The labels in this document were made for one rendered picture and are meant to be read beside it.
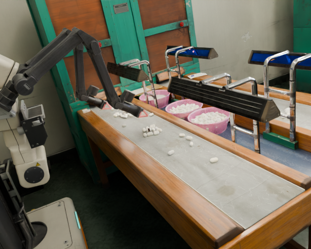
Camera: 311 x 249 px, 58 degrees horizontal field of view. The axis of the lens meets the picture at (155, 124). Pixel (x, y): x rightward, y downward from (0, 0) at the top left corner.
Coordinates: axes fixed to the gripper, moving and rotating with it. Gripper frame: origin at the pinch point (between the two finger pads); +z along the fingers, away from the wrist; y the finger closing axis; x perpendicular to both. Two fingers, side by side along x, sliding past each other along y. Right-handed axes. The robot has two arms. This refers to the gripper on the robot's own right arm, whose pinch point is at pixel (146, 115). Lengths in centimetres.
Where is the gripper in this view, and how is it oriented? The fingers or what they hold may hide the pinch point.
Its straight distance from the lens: 180.6
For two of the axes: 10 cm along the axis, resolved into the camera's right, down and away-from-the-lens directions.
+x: -4.0, 9.1, 0.7
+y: -4.8, -2.8, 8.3
